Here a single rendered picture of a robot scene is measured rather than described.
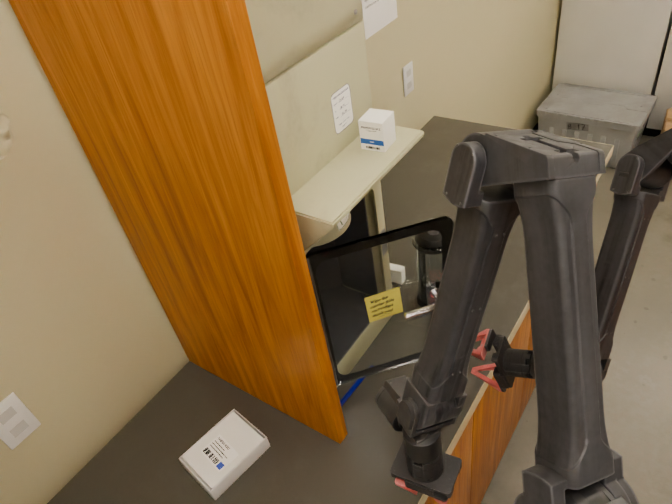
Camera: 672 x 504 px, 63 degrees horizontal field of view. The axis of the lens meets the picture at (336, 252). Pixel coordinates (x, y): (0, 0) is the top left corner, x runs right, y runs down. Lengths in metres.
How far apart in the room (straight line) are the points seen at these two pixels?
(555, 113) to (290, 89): 2.92
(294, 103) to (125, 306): 0.67
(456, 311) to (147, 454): 0.92
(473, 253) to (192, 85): 0.43
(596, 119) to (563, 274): 3.13
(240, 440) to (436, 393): 0.63
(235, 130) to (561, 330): 0.48
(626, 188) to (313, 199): 0.53
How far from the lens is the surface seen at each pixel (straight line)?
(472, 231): 0.64
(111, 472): 1.43
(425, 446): 0.86
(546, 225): 0.56
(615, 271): 1.09
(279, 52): 0.89
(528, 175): 0.55
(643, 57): 3.97
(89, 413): 1.44
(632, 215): 1.08
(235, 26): 0.69
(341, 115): 1.05
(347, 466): 1.26
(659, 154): 1.06
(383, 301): 1.14
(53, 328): 1.29
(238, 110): 0.75
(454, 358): 0.74
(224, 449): 1.30
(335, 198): 0.93
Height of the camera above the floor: 2.04
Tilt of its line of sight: 40 degrees down
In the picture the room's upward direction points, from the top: 11 degrees counter-clockwise
